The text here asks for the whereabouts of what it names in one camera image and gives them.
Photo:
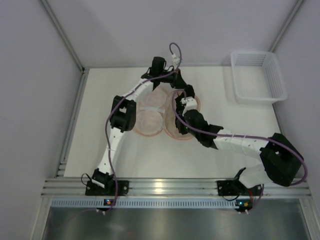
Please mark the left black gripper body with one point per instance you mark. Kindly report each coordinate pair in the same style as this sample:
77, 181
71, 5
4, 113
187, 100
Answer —
182, 83

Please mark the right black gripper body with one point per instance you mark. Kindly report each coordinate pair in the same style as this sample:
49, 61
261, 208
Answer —
178, 109

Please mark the peach floral mesh laundry bag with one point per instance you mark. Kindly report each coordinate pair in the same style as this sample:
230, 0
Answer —
155, 114

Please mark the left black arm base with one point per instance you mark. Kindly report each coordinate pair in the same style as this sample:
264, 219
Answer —
93, 189

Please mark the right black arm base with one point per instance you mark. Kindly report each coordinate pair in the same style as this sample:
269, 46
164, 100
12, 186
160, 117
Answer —
227, 188

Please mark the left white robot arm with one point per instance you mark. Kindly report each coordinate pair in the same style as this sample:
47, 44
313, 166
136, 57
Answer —
122, 117

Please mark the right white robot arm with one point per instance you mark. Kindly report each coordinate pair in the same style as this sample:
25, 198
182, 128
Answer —
279, 161

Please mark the white plastic basket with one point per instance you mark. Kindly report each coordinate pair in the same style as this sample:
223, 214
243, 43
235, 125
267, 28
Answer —
257, 77

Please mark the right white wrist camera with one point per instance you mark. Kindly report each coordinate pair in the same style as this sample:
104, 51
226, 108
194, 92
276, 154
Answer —
189, 103

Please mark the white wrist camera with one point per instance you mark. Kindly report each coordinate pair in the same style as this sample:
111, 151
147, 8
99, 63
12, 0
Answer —
176, 61
189, 103

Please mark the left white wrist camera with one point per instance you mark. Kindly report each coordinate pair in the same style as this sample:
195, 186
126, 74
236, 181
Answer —
176, 61

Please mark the white slotted cable duct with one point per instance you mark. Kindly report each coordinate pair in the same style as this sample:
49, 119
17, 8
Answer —
150, 203

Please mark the left aluminium frame post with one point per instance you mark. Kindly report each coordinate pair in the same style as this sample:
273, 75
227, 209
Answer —
63, 36

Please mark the aluminium frame post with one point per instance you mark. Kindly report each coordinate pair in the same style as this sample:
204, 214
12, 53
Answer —
286, 24
63, 36

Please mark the right aluminium frame post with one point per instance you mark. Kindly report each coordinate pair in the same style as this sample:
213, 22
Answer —
286, 24

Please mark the aluminium mounting rail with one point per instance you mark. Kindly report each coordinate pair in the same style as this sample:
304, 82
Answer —
169, 187

